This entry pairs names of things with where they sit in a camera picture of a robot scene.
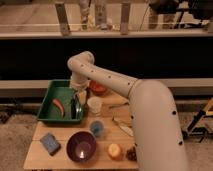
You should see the red chili pepper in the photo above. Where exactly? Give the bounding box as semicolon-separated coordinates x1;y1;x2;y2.
52;99;65;118

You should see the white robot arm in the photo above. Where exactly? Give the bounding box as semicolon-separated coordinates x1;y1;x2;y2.
67;51;189;171

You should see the bunch of dark grapes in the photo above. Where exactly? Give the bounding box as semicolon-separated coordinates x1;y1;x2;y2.
126;146;137;161

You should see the small blue cup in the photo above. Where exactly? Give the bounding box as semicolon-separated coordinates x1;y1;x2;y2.
90;120;104;137

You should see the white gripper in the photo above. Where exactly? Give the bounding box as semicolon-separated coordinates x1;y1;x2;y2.
71;82;87;104

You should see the black brush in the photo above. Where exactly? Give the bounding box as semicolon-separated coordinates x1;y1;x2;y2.
70;98;76;119

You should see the green plastic tray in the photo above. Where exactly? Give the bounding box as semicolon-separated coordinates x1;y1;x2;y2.
37;80;85;124

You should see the orange fruit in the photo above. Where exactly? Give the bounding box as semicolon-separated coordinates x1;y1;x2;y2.
107;143;122;160

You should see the purple bowl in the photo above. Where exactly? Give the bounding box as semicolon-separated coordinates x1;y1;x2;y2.
66;131;97;163

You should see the white handled knife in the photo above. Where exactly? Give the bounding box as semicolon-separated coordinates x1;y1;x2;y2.
112;117;133;137

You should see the white plastic cup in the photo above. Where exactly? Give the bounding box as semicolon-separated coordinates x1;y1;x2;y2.
87;96;102;116

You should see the small metal fork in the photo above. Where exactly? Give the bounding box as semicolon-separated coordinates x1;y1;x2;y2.
109;102;129;109

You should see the red bowl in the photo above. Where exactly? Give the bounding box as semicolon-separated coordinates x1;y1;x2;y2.
89;80;107;95

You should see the blue sponge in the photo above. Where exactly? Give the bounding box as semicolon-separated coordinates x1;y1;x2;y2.
40;133;61;156

